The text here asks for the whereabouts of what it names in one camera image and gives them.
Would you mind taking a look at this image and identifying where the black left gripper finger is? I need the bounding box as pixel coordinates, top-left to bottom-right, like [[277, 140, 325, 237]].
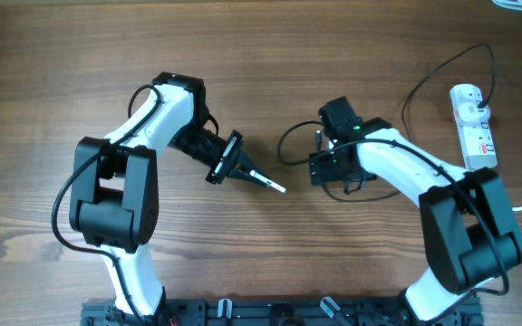
[[227, 168, 266, 186], [236, 151, 260, 175]]

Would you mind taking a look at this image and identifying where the cyan screen smartphone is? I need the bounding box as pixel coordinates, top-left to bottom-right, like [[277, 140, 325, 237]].
[[249, 170, 286, 194]]

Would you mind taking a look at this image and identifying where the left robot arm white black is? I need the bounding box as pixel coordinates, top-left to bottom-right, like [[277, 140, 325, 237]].
[[62, 72, 283, 325]]

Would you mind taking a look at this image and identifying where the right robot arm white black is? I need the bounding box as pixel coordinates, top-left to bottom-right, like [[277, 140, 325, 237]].
[[309, 97, 522, 325]]

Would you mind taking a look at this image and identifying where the white charger plug adapter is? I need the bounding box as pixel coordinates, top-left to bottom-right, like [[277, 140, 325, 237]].
[[453, 102, 490, 125]]

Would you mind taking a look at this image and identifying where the white power strip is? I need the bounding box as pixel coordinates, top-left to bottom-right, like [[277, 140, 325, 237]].
[[449, 83, 498, 171]]

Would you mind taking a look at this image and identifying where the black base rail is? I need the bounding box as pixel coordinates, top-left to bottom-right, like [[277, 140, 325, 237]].
[[80, 297, 484, 326]]

